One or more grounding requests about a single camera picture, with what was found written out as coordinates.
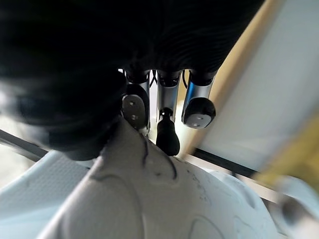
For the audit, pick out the right robot hand black cloth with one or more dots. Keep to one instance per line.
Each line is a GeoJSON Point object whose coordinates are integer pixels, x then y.
{"type": "Point", "coordinates": [74, 62]}

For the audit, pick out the white slipper with textured insole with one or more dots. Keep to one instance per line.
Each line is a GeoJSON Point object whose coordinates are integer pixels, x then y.
{"type": "Point", "coordinates": [32, 194]}

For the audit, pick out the white grey foam slipper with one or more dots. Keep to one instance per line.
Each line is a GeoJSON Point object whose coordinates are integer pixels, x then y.
{"type": "Point", "coordinates": [139, 199]}

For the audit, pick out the black metal rack bar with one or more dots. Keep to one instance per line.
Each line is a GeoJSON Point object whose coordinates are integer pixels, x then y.
{"type": "Point", "coordinates": [17, 143]}
{"type": "Point", "coordinates": [224, 162]}

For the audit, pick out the white panel board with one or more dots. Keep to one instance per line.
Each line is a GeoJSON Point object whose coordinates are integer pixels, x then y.
{"type": "Point", "coordinates": [264, 87]}

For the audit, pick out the light wooden rack rail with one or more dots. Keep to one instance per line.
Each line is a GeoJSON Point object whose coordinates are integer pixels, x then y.
{"type": "Point", "coordinates": [231, 74]}

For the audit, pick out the yellow wooden rack post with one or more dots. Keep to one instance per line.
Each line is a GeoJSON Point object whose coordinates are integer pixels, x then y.
{"type": "Point", "coordinates": [294, 154]}

